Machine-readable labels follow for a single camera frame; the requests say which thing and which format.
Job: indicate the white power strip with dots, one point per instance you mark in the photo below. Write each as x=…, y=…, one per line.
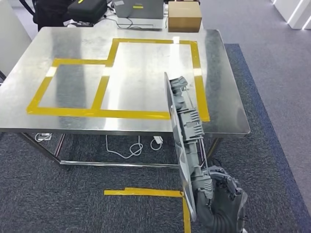
x=158, y=140

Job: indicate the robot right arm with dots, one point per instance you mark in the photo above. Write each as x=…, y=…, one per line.
x=221, y=226

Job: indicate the black carry bag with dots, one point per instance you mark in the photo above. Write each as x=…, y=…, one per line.
x=87, y=11

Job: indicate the white power adapter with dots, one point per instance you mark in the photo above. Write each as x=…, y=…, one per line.
x=44, y=136

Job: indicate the white desk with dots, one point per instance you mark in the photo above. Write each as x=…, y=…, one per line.
x=102, y=23

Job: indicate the stainless steel workbench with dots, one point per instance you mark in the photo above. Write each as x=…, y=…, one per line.
x=218, y=96

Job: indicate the yellow tape double rectangle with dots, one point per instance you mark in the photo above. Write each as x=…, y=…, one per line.
x=96, y=113

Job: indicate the brown cardboard box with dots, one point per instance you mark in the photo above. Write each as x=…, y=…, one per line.
x=184, y=17

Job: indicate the white side table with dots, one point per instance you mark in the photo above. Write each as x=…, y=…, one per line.
x=12, y=41

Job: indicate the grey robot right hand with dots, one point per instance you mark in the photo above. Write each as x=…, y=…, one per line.
x=228, y=202

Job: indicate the black chair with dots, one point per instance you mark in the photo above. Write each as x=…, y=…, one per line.
x=48, y=13

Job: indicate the grey equipment case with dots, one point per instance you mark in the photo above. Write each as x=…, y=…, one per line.
x=146, y=11

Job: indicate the grey plastic wheel hubcap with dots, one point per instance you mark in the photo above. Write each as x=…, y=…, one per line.
x=187, y=128

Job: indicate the yellow floor tape marking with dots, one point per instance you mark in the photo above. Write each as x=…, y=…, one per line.
x=146, y=192

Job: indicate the white illuminated plinth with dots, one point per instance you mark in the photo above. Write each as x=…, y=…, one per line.
x=291, y=13

